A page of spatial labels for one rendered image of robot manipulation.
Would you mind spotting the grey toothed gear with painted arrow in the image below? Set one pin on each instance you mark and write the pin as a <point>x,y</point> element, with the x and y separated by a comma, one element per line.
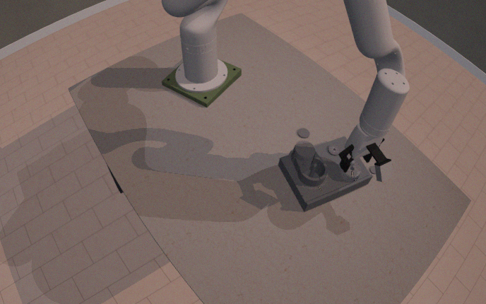
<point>353,172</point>

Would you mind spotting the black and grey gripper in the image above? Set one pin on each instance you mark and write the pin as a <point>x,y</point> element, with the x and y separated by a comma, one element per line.
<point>356,146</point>

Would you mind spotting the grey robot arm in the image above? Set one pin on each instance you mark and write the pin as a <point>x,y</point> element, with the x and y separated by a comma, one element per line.
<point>371,28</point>

